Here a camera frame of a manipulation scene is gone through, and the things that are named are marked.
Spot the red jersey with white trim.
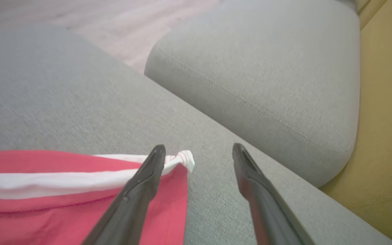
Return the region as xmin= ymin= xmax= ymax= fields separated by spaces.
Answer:
xmin=0 ymin=149 xmax=196 ymax=245

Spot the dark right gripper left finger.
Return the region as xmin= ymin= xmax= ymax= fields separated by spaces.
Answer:
xmin=80 ymin=144 xmax=167 ymax=245

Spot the grey sofa seat cushion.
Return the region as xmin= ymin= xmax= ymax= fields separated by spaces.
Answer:
xmin=144 ymin=0 xmax=362 ymax=189

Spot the large yellow sofa back cushion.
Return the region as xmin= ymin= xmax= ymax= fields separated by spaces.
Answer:
xmin=319 ymin=0 xmax=392 ymax=245

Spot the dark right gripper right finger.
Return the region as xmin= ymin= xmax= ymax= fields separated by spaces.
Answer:
xmin=231 ymin=143 xmax=316 ymax=245

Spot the grey sofa ottoman seat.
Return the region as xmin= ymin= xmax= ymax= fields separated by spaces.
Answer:
xmin=0 ymin=22 xmax=392 ymax=245

